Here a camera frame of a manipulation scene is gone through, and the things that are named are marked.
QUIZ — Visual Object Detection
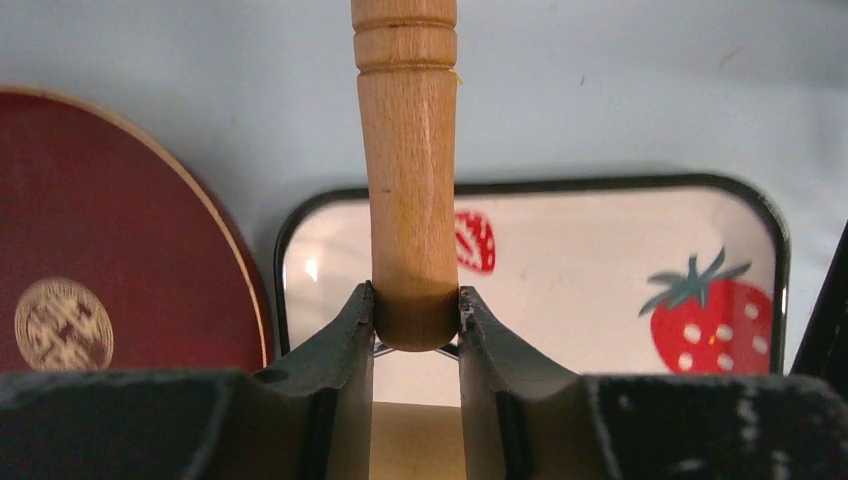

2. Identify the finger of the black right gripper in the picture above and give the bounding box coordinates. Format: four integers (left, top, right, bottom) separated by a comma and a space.
791, 225, 847, 376

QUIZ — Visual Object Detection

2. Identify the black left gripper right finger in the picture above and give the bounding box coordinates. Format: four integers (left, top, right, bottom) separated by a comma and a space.
459, 287, 847, 479

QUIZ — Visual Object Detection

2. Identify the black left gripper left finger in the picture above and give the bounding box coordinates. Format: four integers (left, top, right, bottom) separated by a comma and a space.
1, 283, 374, 479

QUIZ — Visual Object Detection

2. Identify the white strawberry rectangular tray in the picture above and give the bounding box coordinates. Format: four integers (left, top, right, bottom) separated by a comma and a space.
273, 173, 789, 407

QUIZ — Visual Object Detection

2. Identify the wooden dough roller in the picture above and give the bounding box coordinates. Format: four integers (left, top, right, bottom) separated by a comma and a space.
351, 1, 460, 353

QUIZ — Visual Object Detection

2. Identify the red round tray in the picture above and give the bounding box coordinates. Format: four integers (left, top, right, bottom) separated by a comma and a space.
1, 86, 274, 372

